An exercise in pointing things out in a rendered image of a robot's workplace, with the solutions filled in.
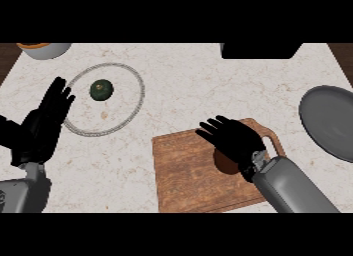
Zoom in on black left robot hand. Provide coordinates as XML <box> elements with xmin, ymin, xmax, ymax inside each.
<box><xmin>0</xmin><ymin>76</ymin><xmax>77</xmax><ymax>168</ymax></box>

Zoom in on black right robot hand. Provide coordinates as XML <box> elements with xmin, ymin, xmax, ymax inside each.
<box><xmin>194</xmin><ymin>115</ymin><xmax>269</xmax><ymax>183</ymax></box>

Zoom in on brown wooden cutting board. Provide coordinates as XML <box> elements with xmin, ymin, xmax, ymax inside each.
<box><xmin>151</xmin><ymin>117</ymin><xmax>288</xmax><ymax>214</ymax></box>

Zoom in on grey frying pan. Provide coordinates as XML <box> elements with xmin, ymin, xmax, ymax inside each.
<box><xmin>297</xmin><ymin>85</ymin><xmax>353</xmax><ymax>173</ymax></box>

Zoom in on dark green avocado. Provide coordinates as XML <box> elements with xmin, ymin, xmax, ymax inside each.
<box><xmin>89</xmin><ymin>78</ymin><xmax>115</xmax><ymax>102</ymax></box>

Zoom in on clear glass plate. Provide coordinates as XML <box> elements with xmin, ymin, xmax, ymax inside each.
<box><xmin>61</xmin><ymin>62</ymin><xmax>146</xmax><ymax>138</ymax></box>

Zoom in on white bowl with orange inside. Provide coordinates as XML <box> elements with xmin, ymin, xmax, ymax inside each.
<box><xmin>15</xmin><ymin>42</ymin><xmax>73</xmax><ymax>61</ymax></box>

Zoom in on black appliance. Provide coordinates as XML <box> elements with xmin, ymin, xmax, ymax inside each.
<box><xmin>219</xmin><ymin>42</ymin><xmax>304</xmax><ymax>60</ymax></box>

